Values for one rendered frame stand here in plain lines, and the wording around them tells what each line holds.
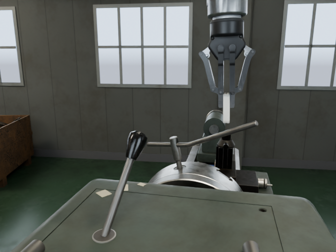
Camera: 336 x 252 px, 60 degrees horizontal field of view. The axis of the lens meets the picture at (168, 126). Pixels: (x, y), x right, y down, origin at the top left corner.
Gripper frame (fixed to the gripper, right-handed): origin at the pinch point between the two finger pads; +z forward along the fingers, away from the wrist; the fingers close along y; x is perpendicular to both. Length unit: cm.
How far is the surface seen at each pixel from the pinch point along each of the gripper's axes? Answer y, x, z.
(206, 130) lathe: 14, -108, 33
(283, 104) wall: -68, -340, 54
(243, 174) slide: -7, -65, 43
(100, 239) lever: 17.6, 35.3, 13.7
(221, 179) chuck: 1.2, 0.7, 18.3
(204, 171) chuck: 5.4, -0.1, 16.5
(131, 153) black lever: 14.1, 28.9, 2.3
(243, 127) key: -3.8, 8.7, 2.8
